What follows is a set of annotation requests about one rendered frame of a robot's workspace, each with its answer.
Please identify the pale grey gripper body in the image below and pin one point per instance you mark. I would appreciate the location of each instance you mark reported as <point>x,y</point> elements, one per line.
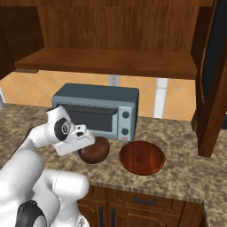
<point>74,144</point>

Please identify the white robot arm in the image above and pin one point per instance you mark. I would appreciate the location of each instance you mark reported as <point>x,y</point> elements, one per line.
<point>20,171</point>

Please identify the small dark brown bowl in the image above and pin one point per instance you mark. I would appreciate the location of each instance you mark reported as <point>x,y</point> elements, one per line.
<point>96,152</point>

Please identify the large reddish brown bowl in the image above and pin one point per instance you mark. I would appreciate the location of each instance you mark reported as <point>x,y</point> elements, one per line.
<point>142,158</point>

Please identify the wooden cabinet door dark panel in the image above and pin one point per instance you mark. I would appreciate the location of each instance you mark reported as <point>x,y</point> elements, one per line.
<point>211,112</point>

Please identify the grey toaster oven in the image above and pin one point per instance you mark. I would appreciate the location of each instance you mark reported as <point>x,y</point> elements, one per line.
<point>97,97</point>

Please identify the wooden base cupboard door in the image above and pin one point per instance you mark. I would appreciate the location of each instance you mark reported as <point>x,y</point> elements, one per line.
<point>90,214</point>
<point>139,220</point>

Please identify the wooden drawer front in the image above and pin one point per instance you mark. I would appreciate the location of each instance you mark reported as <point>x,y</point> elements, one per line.
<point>165,207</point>

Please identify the white wall socket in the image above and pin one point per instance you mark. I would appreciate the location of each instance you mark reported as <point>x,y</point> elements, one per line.
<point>114,80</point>

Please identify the open wooden wall cabinet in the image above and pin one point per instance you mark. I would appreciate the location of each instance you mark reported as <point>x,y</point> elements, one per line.
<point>112,59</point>

